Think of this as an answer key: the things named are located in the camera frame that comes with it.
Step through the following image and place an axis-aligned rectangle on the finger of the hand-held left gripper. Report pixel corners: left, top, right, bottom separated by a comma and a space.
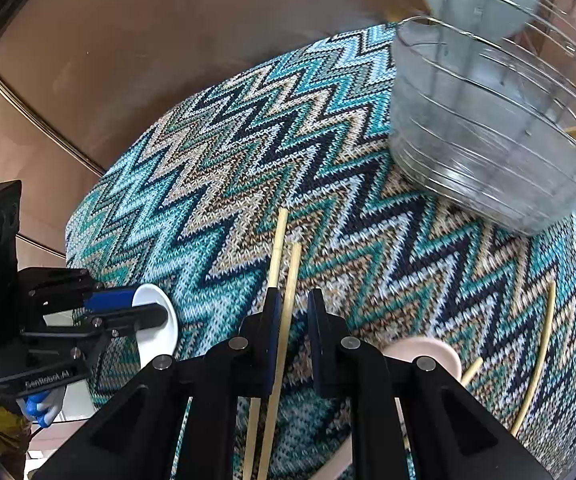
87, 303, 167, 337
84, 287, 140, 312

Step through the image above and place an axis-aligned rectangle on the wire utensil holder with cup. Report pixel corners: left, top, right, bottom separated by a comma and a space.
388, 0, 576, 237

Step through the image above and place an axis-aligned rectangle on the person's left hand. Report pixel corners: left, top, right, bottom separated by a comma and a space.
15, 386, 65, 430

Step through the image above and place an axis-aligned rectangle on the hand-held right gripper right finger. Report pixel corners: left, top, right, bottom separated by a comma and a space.
307, 289, 555, 480

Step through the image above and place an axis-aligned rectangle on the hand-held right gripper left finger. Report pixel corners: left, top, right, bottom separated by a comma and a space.
33, 287, 285, 480

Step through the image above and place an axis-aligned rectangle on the white ceramic spoon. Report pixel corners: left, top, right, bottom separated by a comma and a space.
132, 283, 179, 361

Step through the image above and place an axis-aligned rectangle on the zigzag knitted cloth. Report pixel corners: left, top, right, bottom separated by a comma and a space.
65, 22, 576, 480

